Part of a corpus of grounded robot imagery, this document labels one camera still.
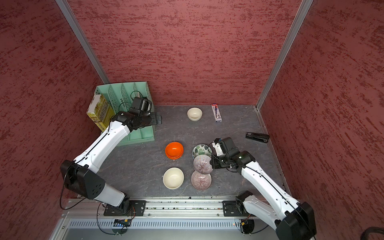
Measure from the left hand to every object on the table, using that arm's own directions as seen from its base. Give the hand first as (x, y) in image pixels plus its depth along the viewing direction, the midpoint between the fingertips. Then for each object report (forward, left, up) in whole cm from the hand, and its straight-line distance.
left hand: (153, 121), depth 82 cm
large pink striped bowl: (-26, -27, -21) cm, 44 cm away
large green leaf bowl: (-11, -24, -19) cm, 32 cm away
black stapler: (+3, -69, -21) cm, 73 cm away
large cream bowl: (-24, -11, -22) cm, 35 cm away
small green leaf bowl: (-7, -28, -20) cm, 35 cm away
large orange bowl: (-14, -12, -16) cm, 25 cm away
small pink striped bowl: (-19, -28, -13) cm, 36 cm away
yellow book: (+7, +33, 0) cm, 34 cm away
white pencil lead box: (+26, -40, -21) cm, 52 cm away
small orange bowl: (-8, -11, -20) cm, 24 cm away
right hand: (-20, -32, -12) cm, 40 cm away
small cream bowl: (+24, -23, -21) cm, 39 cm away
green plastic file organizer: (+27, +32, -7) cm, 42 cm away
